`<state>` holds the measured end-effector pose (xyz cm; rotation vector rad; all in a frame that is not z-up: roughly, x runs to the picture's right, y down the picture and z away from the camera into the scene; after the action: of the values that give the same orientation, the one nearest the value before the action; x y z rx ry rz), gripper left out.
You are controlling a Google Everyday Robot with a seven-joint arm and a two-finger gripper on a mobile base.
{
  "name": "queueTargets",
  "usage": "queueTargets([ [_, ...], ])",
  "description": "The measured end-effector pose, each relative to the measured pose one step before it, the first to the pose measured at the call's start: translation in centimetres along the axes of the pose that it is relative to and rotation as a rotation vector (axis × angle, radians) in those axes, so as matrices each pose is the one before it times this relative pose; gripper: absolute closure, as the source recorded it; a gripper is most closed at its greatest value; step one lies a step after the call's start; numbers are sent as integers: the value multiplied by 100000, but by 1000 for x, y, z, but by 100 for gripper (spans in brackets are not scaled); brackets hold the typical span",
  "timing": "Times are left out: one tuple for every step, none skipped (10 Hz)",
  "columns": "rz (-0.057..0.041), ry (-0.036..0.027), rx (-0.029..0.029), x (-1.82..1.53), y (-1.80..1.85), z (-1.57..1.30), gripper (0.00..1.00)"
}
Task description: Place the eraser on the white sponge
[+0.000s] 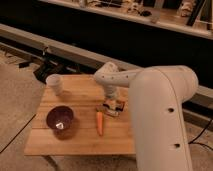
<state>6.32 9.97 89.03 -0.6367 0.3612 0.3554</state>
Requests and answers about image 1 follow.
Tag long grey rail beam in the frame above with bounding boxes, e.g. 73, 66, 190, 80
0, 24, 213, 109

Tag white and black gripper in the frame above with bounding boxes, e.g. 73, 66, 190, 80
103, 98, 125, 117

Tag wooden table board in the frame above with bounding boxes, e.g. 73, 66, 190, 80
24, 75, 135, 155

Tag white plastic cup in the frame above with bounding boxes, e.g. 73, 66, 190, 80
46, 74, 63, 95

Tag black object behind table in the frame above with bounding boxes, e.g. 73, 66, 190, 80
34, 62, 68, 83

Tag orange carrot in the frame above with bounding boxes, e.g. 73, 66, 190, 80
96, 112, 104, 136

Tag cluttered background shelf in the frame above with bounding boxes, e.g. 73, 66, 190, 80
40, 0, 213, 40

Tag dark purple bowl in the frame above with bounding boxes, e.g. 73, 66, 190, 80
46, 106, 74, 131

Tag black cable on floor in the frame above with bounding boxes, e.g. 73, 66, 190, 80
188, 118, 213, 152

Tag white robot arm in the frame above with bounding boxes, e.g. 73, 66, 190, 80
94, 62, 198, 171

